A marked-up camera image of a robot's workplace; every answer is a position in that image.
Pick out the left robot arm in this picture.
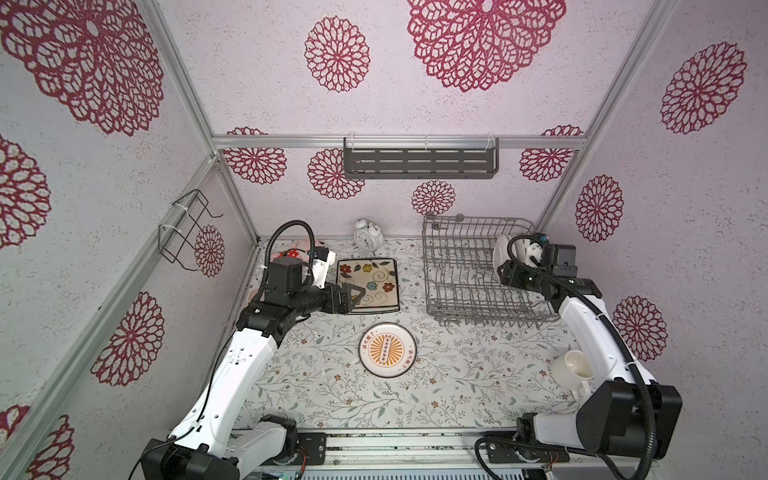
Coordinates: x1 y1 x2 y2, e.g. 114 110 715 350
136 248 364 479

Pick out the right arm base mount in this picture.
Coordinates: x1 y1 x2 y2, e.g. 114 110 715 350
479 413 570 465

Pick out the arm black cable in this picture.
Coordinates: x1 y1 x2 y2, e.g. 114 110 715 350
263 219 317 265
473 233 658 480

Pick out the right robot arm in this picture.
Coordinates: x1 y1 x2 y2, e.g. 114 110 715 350
493 235 683 460

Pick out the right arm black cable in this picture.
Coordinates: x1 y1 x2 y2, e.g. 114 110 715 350
473 233 658 480

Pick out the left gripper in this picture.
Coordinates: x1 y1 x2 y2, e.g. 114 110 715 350
290 281 364 317

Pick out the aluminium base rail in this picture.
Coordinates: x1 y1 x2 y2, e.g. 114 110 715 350
154 425 658 472

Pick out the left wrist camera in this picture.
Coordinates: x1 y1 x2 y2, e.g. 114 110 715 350
310 246 336 289

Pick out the pink plush toy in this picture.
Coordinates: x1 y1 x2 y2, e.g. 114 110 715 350
271 242 310 262

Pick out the white alarm clock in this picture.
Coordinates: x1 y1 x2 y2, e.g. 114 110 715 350
353 218 385 253

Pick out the white round plate one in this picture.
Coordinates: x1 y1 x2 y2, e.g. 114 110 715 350
358 323 418 379

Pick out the white ceramic mug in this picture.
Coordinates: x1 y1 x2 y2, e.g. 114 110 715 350
550 350 594 402

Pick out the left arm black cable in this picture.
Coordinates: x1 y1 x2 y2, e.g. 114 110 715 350
263 219 317 265

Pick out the black wire wall holder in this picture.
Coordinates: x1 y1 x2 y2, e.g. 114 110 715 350
156 188 222 272

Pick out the grey wall shelf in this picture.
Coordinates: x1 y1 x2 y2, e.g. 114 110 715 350
342 137 499 180

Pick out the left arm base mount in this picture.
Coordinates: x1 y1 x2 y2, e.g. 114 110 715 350
258 414 328 466

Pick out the grey wire dish rack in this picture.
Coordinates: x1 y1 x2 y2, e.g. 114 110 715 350
422 214 558 327

